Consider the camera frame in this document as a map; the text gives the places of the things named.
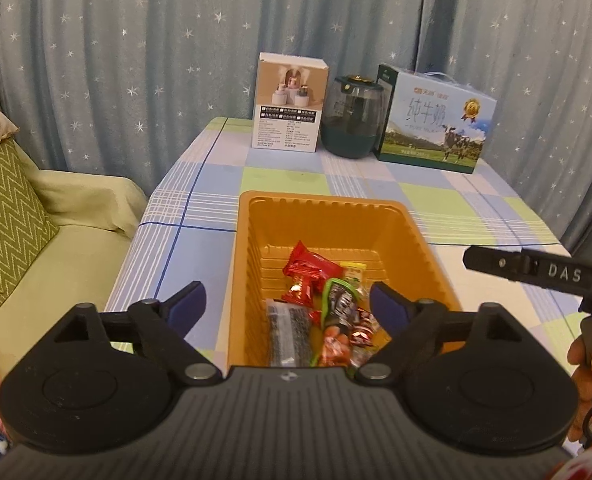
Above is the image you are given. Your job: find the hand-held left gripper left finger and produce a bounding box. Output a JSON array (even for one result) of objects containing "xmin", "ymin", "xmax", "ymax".
[{"xmin": 26, "ymin": 280, "xmax": 223, "ymax": 387}]

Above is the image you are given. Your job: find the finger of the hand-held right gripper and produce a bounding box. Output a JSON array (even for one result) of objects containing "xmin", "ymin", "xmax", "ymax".
[{"xmin": 462, "ymin": 244, "xmax": 528, "ymax": 282}]

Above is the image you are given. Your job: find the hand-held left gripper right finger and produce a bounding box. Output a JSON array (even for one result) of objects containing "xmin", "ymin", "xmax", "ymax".
[{"xmin": 355, "ymin": 281, "xmax": 559, "ymax": 386}]

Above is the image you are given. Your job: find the red gold candy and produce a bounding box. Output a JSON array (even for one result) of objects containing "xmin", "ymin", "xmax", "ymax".
[{"xmin": 282, "ymin": 272, "xmax": 327, "ymax": 307}]

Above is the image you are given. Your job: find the orange plastic tray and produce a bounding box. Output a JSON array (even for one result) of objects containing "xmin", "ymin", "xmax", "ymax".
[{"xmin": 226, "ymin": 190, "xmax": 464, "ymax": 368}]

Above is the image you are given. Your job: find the grey black snack packet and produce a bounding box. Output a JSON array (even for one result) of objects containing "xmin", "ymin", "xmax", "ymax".
[{"xmin": 265, "ymin": 299, "xmax": 312, "ymax": 367}]

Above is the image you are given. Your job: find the light green sofa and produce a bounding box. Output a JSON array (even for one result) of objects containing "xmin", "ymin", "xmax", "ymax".
[{"xmin": 0, "ymin": 91, "xmax": 149, "ymax": 411}]

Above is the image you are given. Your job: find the milk carton gift box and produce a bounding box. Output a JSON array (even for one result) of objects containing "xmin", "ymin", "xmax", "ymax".
[{"xmin": 374, "ymin": 63, "xmax": 498, "ymax": 175}]

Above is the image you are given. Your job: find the dark green glass jar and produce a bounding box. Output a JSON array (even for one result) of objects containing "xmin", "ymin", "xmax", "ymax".
[{"xmin": 320, "ymin": 75, "xmax": 387, "ymax": 159}]

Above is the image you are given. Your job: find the green zigzag cushion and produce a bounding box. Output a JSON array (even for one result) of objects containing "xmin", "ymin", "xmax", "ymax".
[{"xmin": 0, "ymin": 137, "xmax": 61, "ymax": 313}]

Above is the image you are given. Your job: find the white product box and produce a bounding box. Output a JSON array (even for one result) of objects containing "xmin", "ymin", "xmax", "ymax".
[{"xmin": 250, "ymin": 52, "xmax": 328, "ymax": 153}]

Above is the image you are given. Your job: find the blue star curtain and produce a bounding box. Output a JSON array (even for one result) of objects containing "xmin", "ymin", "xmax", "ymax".
[{"xmin": 0, "ymin": 0, "xmax": 592, "ymax": 261}]

